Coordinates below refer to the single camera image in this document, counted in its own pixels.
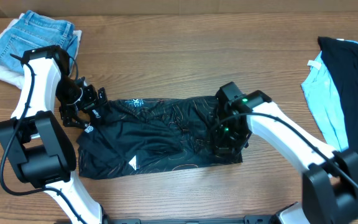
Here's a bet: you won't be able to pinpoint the folded blue denim jeans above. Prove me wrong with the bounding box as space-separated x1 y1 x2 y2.
0 10 80 74

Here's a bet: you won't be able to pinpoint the light blue t-shirt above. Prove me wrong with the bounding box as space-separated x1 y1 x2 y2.
301 52 350 152

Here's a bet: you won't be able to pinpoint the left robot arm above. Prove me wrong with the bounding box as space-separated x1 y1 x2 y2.
0 45 109 223

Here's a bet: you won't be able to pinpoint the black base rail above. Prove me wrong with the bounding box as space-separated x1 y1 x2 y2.
101 213 331 224

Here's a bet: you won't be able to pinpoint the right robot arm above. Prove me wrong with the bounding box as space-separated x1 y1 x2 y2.
210 82 358 224

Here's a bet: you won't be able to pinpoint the black printed cycling jersey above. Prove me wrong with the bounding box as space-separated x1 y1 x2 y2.
77 96 243 180

